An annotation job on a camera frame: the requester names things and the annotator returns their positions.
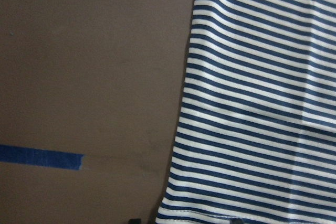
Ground left gripper right finger tip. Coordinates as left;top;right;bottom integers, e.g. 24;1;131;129
230;218;243;224

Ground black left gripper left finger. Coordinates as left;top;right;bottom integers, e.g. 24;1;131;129
128;219;142;224

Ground navy white striped polo shirt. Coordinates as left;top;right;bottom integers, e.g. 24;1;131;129
155;0;335;223

